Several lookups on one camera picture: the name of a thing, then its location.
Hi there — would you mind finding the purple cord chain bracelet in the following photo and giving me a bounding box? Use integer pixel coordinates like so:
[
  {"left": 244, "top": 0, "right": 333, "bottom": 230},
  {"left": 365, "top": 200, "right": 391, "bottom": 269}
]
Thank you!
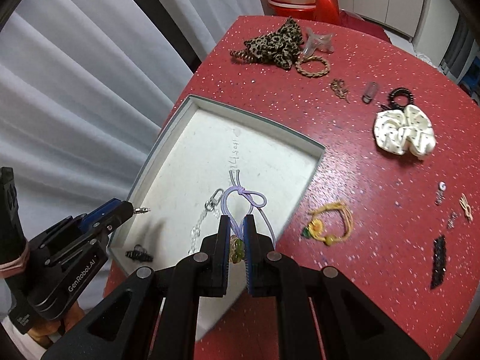
[{"left": 187, "top": 169, "right": 278, "bottom": 265}]

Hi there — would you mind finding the small purple black claw clip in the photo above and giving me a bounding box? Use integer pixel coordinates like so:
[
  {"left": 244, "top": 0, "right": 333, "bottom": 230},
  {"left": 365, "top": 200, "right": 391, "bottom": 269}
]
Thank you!
[{"left": 125, "top": 244, "right": 154, "bottom": 263}]

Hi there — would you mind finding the black beaded barrette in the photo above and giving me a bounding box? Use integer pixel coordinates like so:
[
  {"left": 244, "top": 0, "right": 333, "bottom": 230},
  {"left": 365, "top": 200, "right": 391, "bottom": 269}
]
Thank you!
[{"left": 430, "top": 235, "right": 447, "bottom": 289}]

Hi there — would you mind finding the white bead chain earring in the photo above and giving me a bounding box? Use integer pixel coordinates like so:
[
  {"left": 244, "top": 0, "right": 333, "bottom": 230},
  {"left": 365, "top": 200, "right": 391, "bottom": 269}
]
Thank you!
[{"left": 435, "top": 181, "right": 447, "bottom": 206}]

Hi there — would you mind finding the small silver chain earring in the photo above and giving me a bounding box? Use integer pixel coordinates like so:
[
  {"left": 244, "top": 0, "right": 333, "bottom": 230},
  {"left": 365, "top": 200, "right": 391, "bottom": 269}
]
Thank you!
[{"left": 447, "top": 211, "right": 459, "bottom": 230}]

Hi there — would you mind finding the person left hand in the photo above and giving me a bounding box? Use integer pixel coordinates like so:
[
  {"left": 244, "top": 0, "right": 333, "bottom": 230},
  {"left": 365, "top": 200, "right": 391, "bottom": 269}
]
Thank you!
[{"left": 28, "top": 301, "right": 86, "bottom": 349}]

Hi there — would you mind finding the white shallow tray box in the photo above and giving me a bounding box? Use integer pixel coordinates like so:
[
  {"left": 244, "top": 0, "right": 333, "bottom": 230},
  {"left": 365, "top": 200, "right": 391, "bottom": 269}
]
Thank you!
[{"left": 106, "top": 94, "right": 326, "bottom": 342}]

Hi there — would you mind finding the small bronze hair clip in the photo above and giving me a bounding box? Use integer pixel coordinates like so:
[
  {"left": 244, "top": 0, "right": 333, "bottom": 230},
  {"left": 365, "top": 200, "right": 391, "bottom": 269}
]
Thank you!
[{"left": 329, "top": 79, "right": 349, "bottom": 103}]

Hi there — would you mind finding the white dotted scrunchie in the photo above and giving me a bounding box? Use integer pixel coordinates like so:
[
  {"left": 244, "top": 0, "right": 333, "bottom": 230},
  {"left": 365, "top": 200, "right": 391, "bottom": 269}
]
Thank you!
[{"left": 373, "top": 105, "right": 436, "bottom": 159}]

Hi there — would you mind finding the dark grey snap clip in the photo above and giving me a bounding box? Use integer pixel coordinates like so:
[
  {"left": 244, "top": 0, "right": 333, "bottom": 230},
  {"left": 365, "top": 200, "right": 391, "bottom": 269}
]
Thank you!
[{"left": 362, "top": 81, "right": 379, "bottom": 104}]

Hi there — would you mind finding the white curtain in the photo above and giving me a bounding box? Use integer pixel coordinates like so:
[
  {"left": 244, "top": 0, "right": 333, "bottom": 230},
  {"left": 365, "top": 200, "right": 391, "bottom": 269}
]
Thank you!
[{"left": 0, "top": 0, "right": 264, "bottom": 308}]

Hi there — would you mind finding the leopard print scrunchie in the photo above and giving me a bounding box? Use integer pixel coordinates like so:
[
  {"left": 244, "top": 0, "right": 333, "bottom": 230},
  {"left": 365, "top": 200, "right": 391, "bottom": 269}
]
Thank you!
[{"left": 240, "top": 17, "right": 304, "bottom": 71}]

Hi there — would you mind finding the cream rabbit hair clip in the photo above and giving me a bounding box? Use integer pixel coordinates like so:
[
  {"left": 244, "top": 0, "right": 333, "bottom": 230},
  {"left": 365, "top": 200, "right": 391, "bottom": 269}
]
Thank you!
[{"left": 459, "top": 193, "right": 473, "bottom": 222}]

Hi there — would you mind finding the clear plastic hair claw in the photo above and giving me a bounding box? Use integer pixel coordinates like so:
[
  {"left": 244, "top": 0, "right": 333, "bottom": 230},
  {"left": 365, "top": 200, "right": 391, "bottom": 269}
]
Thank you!
[{"left": 302, "top": 28, "right": 335, "bottom": 58}]

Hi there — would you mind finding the red plastic chair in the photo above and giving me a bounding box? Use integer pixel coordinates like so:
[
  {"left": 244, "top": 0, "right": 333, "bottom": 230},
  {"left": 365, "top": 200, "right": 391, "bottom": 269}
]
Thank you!
[{"left": 268, "top": 0, "right": 342, "bottom": 26}]

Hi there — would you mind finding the white cabinet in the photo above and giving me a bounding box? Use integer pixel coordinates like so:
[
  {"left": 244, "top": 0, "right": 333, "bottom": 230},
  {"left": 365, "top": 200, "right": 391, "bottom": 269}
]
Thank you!
[{"left": 338, "top": 0, "right": 460, "bottom": 66}]

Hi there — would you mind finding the yellow flower cord bracelet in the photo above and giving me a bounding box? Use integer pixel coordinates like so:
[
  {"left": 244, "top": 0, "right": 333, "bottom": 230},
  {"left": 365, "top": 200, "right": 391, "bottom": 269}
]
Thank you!
[{"left": 300, "top": 199, "right": 356, "bottom": 247}]

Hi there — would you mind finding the braided tan hair tie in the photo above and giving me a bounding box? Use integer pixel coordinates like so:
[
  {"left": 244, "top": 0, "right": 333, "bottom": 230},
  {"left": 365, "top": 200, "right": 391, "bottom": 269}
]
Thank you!
[{"left": 294, "top": 53, "right": 331, "bottom": 80}]

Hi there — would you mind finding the brown spiral hair tie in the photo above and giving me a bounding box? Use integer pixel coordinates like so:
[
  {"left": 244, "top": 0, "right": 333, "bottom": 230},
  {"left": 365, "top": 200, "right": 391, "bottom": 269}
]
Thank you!
[{"left": 229, "top": 49, "right": 257, "bottom": 65}]

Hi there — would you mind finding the black spiral hair tie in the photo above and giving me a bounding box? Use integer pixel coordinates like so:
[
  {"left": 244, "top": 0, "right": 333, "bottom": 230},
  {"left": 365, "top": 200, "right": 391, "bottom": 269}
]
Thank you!
[{"left": 380, "top": 87, "right": 418, "bottom": 112}]

